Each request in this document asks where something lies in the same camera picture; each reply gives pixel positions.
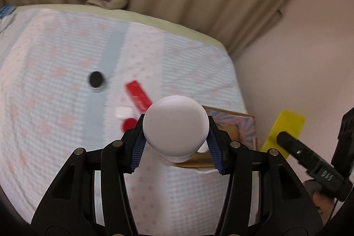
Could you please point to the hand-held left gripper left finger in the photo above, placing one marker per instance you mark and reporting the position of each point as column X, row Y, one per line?
column 137, row 152

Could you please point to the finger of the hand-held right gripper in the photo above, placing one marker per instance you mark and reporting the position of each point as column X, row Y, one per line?
column 312, row 162

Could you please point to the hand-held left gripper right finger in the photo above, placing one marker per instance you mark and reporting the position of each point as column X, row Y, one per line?
column 215, row 149

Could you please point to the cardboard box with patterned rim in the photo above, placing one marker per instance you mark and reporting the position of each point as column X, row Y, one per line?
column 237, row 128

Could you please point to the white jar with white lid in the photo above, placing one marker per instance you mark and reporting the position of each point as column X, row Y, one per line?
column 176, row 128

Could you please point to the person's right hand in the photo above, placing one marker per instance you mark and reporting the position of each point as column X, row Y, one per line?
column 320, row 204

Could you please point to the red round cap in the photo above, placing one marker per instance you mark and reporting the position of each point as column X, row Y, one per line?
column 129, row 124

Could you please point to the yellow paper sheet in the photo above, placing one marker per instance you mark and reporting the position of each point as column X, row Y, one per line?
column 284, row 131

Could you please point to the small white case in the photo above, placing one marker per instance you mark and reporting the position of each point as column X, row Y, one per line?
column 123, row 112

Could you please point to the red rectangular box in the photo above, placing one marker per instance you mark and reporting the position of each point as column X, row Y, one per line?
column 139, row 96

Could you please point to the white patterned blanket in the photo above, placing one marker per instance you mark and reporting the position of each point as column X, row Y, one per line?
column 55, row 120

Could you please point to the pale green mattress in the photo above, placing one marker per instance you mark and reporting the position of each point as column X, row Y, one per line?
column 177, row 28

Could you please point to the blue fabric item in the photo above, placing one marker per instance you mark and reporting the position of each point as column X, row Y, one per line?
column 7, row 11

